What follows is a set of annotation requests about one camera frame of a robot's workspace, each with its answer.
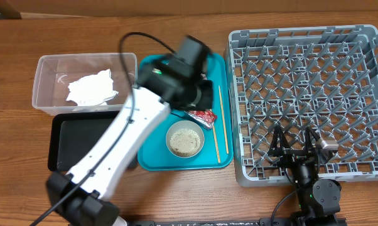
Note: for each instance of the grey dishwasher rack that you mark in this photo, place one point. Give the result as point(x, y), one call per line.
point(323, 77)

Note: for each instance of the left wooden chopstick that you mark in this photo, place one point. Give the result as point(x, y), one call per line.
point(215, 137)

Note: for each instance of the clear plastic bin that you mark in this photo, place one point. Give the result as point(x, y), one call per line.
point(55, 72)

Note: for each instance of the red snack wrapper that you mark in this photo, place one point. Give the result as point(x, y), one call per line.
point(206, 118)

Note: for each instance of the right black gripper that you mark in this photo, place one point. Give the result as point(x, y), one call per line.
point(292, 156)

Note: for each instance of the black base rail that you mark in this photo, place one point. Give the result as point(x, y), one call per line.
point(260, 222)

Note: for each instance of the black plastic tray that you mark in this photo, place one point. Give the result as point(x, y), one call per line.
point(73, 135)

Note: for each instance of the grey bowl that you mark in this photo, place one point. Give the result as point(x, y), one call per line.
point(185, 125)

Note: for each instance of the teal serving tray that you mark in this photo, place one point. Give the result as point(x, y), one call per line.
point(154, 154)

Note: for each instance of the cooked white rice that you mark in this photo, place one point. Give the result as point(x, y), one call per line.
point(185, 142)

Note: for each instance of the white napkin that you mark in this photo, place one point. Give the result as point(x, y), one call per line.
point(92, 90)

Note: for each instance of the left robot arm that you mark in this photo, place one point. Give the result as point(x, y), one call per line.
point(172, 82)

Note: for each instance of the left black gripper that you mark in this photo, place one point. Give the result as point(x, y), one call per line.
point(206, 99)

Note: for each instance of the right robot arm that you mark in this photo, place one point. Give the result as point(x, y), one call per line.
point(318, 198)

